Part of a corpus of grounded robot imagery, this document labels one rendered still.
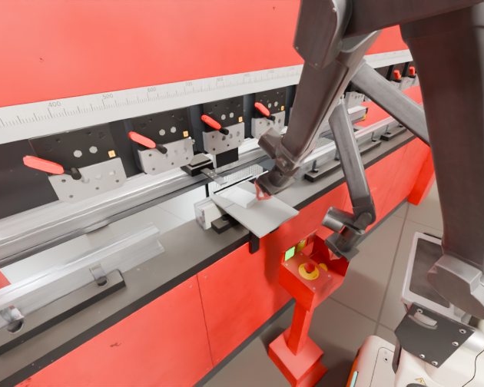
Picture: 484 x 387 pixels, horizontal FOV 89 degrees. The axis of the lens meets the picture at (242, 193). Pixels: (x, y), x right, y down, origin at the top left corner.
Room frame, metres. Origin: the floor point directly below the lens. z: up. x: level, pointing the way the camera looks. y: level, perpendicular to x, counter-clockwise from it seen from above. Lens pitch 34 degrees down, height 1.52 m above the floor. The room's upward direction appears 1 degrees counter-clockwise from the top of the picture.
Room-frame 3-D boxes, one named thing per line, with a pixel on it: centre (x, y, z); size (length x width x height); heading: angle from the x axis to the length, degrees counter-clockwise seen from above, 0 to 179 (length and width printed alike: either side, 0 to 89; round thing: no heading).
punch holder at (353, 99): (1.30, -0.55, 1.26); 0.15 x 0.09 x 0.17; 129
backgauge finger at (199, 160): (0.94, 0.15, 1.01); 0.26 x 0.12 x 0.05; 39
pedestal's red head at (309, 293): (0.62, -0.27, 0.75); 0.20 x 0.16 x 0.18; 127
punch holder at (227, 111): (0.79, 0.07, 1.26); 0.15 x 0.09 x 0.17; 129
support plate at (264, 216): (0.70, -0.04, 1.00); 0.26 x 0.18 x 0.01; 39
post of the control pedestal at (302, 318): (0.62, -0.27, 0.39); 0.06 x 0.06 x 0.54; 37
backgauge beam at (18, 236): (1.30, -0.07, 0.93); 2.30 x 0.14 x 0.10; 129
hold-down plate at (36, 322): (0.39, 0.48, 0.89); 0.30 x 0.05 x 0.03; 129
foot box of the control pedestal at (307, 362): (0.59, -0.29, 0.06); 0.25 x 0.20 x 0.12; 37
